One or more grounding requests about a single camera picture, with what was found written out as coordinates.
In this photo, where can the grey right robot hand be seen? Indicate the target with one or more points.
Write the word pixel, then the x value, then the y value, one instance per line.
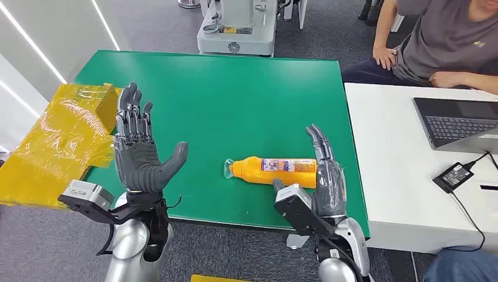
pixel 330 190

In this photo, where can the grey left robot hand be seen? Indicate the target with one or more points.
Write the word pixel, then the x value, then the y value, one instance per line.
pixel 138 167

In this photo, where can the orange plastic bottle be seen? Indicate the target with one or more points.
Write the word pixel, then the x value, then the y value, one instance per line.
pixel 256 173

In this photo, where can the yellow taped cardboard box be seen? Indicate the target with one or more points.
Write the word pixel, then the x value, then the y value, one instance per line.
pixel 58 148

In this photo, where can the black power adapter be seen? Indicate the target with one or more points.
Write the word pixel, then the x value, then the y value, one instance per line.
pixel 453 177

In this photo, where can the yellow cardboard piece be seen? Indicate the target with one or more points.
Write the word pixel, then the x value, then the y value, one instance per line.
pixel 214 278

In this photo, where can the white light strip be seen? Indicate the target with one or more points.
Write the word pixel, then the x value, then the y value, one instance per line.
pixel 33 43
pixel 19 99
pixel 106 25

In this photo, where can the dark grey laptop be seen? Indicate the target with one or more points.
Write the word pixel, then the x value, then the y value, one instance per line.
pixel 455 124

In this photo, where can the person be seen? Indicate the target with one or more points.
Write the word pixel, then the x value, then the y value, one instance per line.
pixel 439 43
pixel 463 266

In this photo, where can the thin black flat bar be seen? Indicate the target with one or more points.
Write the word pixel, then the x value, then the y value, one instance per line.
pixel 488 187

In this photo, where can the white grey machine stand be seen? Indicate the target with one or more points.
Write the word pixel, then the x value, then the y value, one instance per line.
pixel 237 37

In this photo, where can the grey round stand base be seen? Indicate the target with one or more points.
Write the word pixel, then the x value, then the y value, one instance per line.
pixel 189 4

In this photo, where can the white furniture panel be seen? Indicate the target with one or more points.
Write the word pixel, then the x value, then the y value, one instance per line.
pixel 301 13

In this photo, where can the white chair leg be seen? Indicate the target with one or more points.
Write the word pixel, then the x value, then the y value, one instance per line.
pixel 397 22

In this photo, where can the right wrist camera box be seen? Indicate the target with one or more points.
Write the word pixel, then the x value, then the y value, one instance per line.
pixel 297 208

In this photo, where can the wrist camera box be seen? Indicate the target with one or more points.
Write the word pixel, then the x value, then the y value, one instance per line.
pixel 85 196
pixel 297 208

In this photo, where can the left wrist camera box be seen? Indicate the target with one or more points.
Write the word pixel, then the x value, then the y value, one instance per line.
pixel 85 196

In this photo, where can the grey table foot bracket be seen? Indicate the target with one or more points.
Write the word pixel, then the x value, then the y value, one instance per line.
pixel 296 241

